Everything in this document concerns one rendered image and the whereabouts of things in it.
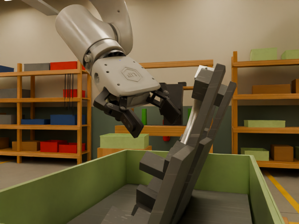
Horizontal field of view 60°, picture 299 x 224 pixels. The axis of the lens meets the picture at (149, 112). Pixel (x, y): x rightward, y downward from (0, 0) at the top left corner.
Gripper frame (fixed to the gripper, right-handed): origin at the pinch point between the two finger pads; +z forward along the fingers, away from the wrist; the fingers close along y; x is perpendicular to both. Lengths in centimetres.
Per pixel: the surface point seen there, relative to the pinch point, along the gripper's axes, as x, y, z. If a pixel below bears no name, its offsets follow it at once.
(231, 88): -7.1, 14.4, 2.4
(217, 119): -1.6, 12.1, 4.8
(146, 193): 6.7, -5.6, 8.3
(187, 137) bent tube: 14.0, 20.0, -0.6
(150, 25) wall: 191, 384, -342
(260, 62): 118, 421, -113
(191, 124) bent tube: 13.3, 24.2, -3.2
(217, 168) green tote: 24.5, 33.6, 8.5
